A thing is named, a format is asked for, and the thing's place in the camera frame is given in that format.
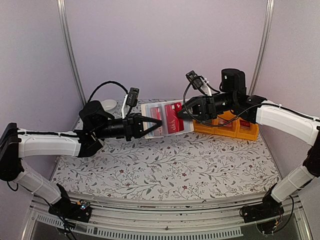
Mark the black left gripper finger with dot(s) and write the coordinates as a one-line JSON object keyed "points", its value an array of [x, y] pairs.
{"points": [[146, 119], [151, 131]]}

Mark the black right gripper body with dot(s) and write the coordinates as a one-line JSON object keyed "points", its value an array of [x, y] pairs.
{"points": [[208, 107]]}

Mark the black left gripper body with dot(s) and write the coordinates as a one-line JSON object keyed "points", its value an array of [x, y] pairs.
{"points": [[130, 127]]}

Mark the red VIP credit card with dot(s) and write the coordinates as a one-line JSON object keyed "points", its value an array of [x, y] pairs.
{"points": [[175, 124]]}

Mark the red cards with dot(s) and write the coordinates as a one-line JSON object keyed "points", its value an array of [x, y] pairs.
{"points": [[244, 124]]}

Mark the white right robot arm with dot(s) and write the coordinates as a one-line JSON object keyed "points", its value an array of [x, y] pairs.
{"points": [[232, 96]]}

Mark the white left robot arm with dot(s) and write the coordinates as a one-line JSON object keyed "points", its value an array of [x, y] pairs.
{"points": [[17, 143]]}

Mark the yellow bin left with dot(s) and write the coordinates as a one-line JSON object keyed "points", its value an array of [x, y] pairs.
{"points": [[201, 128]]}

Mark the yellow bin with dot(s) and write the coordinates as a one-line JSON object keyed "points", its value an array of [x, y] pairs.
{"points": [[247, 130], [229, 129], [201, 128]]}

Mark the yellow bin middle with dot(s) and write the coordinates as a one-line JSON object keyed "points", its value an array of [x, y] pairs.
{"points": [[229, 129]]}

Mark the small white bowl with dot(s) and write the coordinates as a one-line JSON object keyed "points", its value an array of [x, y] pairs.
{"points": [[108, 104]]}

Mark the yellow bin right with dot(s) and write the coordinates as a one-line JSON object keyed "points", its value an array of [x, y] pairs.
{"points": [[247, 130]]}

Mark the floral patterned table mat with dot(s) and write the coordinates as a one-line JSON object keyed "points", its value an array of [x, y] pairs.
{"points": [[183, 167]]}

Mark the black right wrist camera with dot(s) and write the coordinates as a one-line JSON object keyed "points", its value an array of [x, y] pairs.
{"points": [[199, 83]]}

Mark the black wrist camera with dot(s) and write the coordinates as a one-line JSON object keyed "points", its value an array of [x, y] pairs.
{"points": [[130, 101], [199, 83]]}

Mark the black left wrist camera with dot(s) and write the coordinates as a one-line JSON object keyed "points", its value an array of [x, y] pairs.
{"points": [[130, 101]]}

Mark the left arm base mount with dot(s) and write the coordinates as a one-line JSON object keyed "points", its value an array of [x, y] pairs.
{"points": [[80, 211]]}

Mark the aluminium front rail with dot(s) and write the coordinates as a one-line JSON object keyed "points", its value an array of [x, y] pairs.
{"points": [[200, 219]]}

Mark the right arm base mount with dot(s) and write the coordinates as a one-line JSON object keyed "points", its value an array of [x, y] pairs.
{"points": [[267, 209]]}

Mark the aluminium frame post right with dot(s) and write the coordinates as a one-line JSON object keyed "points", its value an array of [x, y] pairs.
{"points": [[268, 18]]}

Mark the aluminium frame post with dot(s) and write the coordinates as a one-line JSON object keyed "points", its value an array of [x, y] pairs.
{"points": [[61, 7], [268, 18]]}

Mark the aluminium frame post left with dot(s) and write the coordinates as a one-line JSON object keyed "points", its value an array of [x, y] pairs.
{"points": [[61, 7]]}

